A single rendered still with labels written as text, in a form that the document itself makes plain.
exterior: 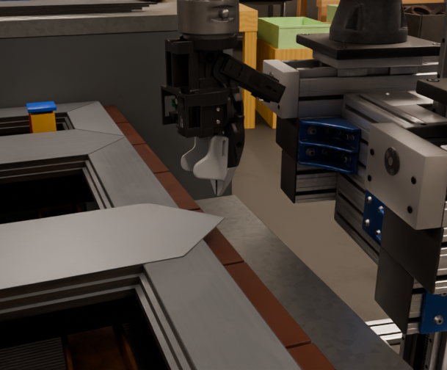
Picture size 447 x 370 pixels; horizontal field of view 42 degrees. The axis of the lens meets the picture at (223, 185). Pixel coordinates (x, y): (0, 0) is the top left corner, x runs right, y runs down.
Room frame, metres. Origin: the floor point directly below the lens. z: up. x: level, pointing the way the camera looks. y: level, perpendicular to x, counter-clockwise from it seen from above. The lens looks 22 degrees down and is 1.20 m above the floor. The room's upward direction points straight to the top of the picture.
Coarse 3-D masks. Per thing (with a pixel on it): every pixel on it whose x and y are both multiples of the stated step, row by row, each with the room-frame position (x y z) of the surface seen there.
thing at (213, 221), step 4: (200, 212) 0.77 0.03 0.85; (204, 216) 0.76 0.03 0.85; (208, 216) 0.76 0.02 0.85; (212, 216) 0.76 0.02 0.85; (216, 216) 0.76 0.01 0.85; (220, 216) 0.76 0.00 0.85; (208, 220) 0.74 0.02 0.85; (212, 220) 0.74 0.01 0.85; (216, 220) 0.74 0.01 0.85; (220, 220) 0.74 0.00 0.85; (208, 224) 0.73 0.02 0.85; (212, 224) 0.73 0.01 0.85; (216, 224) 0.73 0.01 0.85; (212, 228) 0.72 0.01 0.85
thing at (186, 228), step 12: (156, 204) 0.80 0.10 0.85; (156, 216) 0.76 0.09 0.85; (168, 216) 0.76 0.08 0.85; (180, 216) 0.76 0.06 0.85; (192, 216) 0.76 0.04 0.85; (168, 228) 0.72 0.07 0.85; (180, 228) 0.72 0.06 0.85; (192, 228) 0.72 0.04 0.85; (204, 228) 0.72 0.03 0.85; (180, 240) 0.68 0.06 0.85; (192, 240) 0.68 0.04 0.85; (180, 252) 0.65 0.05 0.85
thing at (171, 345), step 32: (0, 128) 1.28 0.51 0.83; (64, 128) 1.29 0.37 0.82; (64, 160) 1.02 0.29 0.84; (96, 192) 0.90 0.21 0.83; (32, 288) 0.58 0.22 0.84; (64, 288) 0.58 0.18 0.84; (96, 288) 0.59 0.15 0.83; (128, 288) 0.60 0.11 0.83; (0, 320) 0.55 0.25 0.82; (160, 320) 0.52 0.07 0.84; (160, 352) 0.49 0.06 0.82
